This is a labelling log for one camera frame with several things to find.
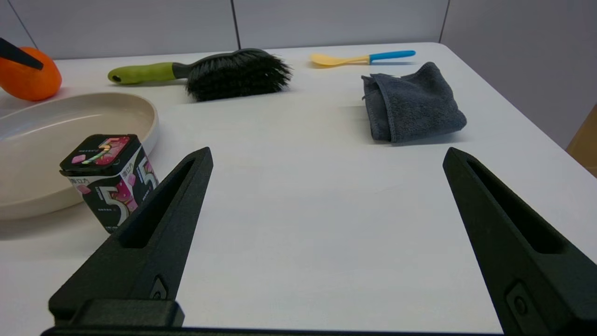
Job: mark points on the folded dark grey cloth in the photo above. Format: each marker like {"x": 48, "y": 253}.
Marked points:
{"x": 413, "y": 106}

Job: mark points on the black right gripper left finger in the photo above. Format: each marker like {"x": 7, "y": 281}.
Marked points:
{"x": 149, "y": 242}

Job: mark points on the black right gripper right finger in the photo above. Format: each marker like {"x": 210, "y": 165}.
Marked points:
{"x": 536, "y": 280}

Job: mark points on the black chewing gum box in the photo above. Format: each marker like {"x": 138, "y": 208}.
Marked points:
{"x": 105, "y": 186}

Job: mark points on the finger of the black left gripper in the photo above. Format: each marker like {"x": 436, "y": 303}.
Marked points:
{"x": 18, "y": 55}

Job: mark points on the orange fruit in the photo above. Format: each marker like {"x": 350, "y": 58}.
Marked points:
{"x": 32, "y": 84}

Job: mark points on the beige round plate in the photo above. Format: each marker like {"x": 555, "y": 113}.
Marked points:
{"x": 46, "y": 140}

